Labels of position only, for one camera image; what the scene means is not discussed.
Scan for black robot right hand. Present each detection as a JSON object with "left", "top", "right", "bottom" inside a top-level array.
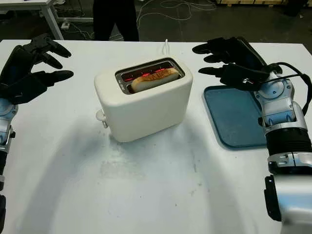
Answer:
[{"left": 192, "top": 36, "right": 268, "bottom": 90}]

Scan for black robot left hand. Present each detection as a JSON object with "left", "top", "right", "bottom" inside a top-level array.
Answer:
[{"left": 0, "top": 34, "right": 74, "bottom": 88}]

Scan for slice of toast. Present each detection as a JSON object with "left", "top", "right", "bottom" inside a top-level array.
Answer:
[{"left": 131, "top": 68, "right": 179, "bottom": 93}]

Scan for person in black trousers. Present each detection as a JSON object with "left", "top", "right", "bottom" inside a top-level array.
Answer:
[{"left": 92, "top": 0, "right": 140, "bottom": 42}]

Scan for white two-slot toaster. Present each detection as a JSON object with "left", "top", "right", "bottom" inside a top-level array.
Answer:
[{"left": 94, "top": 57, "right": 195, "bottom": 143}]

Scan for stacked wooden crates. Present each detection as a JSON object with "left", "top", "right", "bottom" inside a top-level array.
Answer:
[{"left": 218, "top": 0, "right": 293, "bottom": 5}]

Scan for white desk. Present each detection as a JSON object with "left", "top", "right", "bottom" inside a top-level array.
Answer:
[{"left": 0, "top": 0, "right": 65, "bottom": 41}]

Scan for blue plastic tray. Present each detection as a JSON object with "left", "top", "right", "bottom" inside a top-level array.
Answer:
[{"left": 203, "top": 85, "right": 269, "bottom": 149}]

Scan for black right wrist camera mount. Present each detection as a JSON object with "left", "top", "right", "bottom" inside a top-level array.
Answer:
[{"left": 240, "top": 70, "right": 271, "bottom": 92}]

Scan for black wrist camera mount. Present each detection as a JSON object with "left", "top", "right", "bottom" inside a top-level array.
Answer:
[
  {"left": 240, "top": 70, "right": 271, "bottom": 92},
  {"left": 0, "top": 81, "right": 49, "bottom": 105}
]

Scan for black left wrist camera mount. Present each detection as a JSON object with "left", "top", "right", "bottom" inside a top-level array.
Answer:
[{"left": 0, "top": 81, "right": 49, "bottom": 105}]

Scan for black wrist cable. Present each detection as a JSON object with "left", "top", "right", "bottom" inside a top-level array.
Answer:
[{"left": 264, "top": 62, "right": 312, "bottom": 114}]

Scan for white floor cable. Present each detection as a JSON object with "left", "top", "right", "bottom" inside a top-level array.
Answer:
[
  {"left": 136, "top": 0, "right": 217, "bottom": 24},
  {"left": 69, "top": 23, "right": 95, "bottom": 39}
]

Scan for white desk leg frame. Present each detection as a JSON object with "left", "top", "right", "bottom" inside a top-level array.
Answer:
[{"left": 64, "top": 17, "right": 95, "bottom": 24}]

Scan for white toaster power cable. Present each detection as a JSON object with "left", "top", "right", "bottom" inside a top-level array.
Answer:
[{"left": 156, "top": 39, "right": 171, "bottom": 56}]

